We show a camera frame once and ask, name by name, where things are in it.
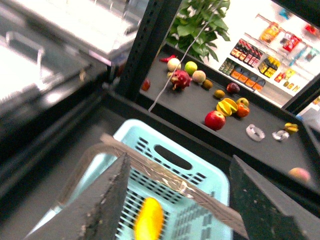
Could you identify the brown kiwi left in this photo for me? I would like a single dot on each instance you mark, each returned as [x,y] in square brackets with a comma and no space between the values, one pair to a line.
[207,84]

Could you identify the pink dragon fruit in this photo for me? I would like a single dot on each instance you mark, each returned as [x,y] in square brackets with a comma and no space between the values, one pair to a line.
[180,80]

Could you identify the brown kiwi right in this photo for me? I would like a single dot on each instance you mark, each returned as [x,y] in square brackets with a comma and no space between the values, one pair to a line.
[219,94]

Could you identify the grey basket handle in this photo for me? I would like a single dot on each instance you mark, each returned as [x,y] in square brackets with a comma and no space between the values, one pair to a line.
[156,172]

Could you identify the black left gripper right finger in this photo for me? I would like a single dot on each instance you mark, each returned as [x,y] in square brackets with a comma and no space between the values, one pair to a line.
[267,212]

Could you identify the small red fruit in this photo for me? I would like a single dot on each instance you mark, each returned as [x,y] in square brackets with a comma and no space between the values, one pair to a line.
[146,85]

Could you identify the yellow starfruit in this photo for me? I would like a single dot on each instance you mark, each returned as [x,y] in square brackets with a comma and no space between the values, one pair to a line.
[227,107]

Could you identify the pink peach lower right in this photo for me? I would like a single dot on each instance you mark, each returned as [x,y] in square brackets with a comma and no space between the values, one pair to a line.
[300,174]

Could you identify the green apple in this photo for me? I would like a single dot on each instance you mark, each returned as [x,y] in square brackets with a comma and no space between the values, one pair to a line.
[190,67]

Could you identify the orange persimmon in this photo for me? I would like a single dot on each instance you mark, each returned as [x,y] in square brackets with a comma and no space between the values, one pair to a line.
[242,110]

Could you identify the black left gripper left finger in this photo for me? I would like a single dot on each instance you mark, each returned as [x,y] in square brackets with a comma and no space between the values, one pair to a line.
[95,213]

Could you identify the far chest freezer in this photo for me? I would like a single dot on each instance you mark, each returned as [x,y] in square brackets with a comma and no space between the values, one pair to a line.
[107,26]

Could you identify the brown kiwi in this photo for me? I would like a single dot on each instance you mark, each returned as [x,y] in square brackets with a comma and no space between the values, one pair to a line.
[207,84]
[219,94]

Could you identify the near chest freezer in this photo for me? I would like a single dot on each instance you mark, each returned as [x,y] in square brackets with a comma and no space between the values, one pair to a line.
[41,79]

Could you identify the yellow mango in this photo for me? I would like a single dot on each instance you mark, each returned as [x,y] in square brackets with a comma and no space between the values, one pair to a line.
[149,221]

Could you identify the pink peach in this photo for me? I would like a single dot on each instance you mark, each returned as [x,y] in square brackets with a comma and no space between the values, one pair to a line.
[300,174]
[199,76]

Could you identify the pale round melon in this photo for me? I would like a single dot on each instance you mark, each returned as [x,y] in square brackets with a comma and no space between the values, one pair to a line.
[173,64]

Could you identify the red apple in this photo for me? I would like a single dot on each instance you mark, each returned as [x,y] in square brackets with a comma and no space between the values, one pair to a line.
[215,120]

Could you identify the yellow fruit at edge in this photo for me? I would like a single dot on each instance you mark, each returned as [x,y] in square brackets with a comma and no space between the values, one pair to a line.
[291,128]

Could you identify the dark purple fruit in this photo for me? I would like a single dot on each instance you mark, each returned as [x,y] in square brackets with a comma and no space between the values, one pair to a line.
[233,88]

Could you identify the black shelf upright post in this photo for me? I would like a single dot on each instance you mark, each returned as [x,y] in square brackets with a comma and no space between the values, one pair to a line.
[154,27]

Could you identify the chest freezer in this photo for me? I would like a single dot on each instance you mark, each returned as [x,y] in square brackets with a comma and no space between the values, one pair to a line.
[41,79]
[107,26]

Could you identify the red chili pepper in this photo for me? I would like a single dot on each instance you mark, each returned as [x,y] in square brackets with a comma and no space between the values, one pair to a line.
[167,59]

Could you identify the green potted plant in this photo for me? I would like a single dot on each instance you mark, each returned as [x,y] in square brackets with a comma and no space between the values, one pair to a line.
[197,26]

